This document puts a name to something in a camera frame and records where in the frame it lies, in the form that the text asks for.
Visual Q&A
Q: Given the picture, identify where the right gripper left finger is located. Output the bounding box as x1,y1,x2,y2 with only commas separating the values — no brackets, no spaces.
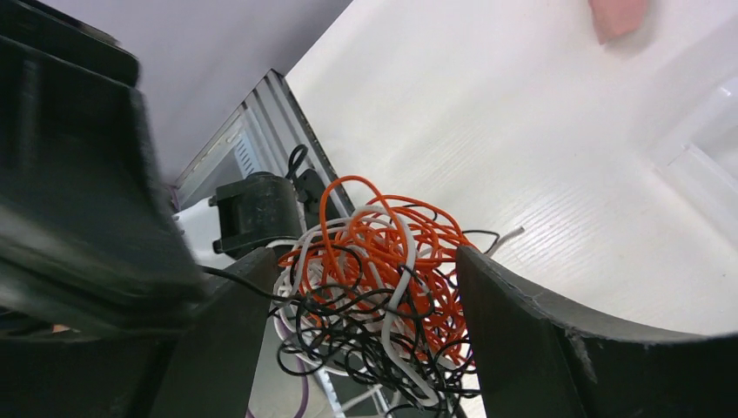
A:
147,248,278,417

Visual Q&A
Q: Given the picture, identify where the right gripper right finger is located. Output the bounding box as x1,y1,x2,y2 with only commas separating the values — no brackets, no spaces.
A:
456,246,737,417

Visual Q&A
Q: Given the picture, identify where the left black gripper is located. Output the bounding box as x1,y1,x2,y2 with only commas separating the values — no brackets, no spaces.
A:
1,1,205,335

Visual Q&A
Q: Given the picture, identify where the black cable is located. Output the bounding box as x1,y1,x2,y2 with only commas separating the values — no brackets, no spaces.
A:
198,203,500,418

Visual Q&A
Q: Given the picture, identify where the white cable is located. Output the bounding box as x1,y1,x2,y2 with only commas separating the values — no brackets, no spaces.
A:
271,205,526,408

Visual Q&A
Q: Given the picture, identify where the orange cable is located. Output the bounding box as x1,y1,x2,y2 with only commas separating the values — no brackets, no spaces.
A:
278,175,480,370

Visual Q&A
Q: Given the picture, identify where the clear plastic bin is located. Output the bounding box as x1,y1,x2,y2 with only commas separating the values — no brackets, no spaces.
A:
650,77,737,246

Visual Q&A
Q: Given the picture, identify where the pink cloth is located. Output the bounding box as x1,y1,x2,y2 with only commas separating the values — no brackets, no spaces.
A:
588,0,650,44

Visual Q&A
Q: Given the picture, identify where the aluminium frame rail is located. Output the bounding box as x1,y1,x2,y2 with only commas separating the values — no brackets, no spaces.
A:
176,70,339,210

